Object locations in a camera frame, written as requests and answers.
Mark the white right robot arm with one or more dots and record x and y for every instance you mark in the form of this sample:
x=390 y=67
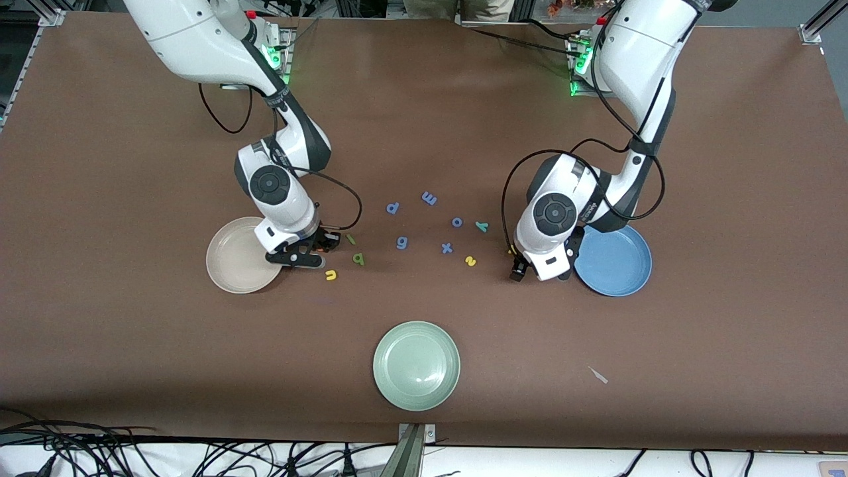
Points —
x=199 y=40

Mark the blue plate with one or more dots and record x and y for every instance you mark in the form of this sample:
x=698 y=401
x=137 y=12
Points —
x=616 y=265

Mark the aluminium profile bracket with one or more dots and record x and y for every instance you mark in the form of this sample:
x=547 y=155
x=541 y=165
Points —
x=411 y=450

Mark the white tape scrap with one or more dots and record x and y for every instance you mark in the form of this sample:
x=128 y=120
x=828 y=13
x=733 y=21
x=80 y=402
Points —
x=598 y=375

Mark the blue foam letter m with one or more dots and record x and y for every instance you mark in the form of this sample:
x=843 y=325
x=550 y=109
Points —
x=428 y=197

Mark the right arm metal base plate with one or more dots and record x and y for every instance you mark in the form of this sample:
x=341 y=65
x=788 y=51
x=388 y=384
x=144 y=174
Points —
x=289 y=46

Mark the person in beige trousers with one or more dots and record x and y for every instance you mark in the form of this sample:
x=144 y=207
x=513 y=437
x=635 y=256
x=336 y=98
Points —
x=457 y=8

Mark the beige brown plate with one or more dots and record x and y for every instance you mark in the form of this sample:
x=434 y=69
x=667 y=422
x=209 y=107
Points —
x=232 y=262

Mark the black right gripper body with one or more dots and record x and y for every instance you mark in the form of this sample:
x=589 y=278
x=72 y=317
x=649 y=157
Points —
x=322 y=237

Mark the pale green plate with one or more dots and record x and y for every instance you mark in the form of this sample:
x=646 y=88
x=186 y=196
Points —
x=416 y=366

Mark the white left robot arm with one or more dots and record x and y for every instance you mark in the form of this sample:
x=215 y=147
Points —
x=636 y=53

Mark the aluminium table frame rail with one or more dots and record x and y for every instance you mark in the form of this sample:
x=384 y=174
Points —
x=52 y=18
x=811 y=33

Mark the small orange object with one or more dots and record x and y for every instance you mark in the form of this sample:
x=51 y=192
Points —
x=563 y=6

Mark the blue foam letter p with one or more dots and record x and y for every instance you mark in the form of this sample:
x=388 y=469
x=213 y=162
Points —
x=393 y=208

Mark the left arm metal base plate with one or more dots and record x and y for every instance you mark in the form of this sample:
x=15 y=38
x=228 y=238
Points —
x=575 y=89

